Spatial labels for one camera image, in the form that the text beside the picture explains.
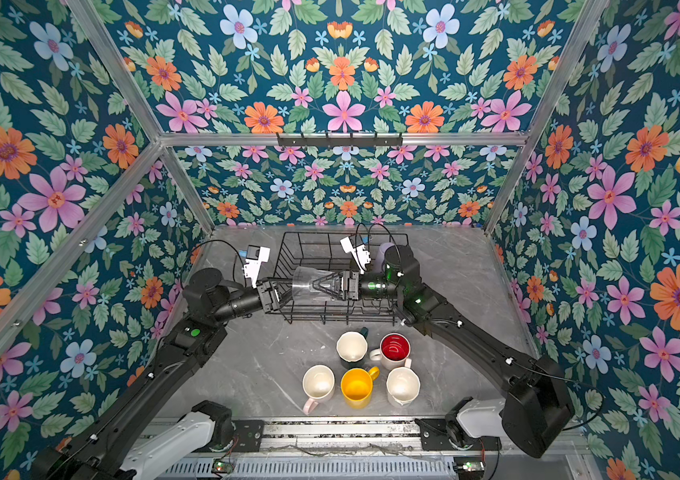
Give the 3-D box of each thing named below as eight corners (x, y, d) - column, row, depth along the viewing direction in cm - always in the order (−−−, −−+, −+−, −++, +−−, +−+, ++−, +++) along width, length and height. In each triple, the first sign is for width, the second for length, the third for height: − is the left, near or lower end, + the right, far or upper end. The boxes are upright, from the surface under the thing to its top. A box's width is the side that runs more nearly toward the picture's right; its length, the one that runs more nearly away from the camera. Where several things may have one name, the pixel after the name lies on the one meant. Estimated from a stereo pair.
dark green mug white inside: (338, 371, 85) (335, 358, 77) (339, 341, 91) (337, 326, 83) (368, 371, 85) (368, 358, 77) (367, 341, 91) (368, 326, 83)
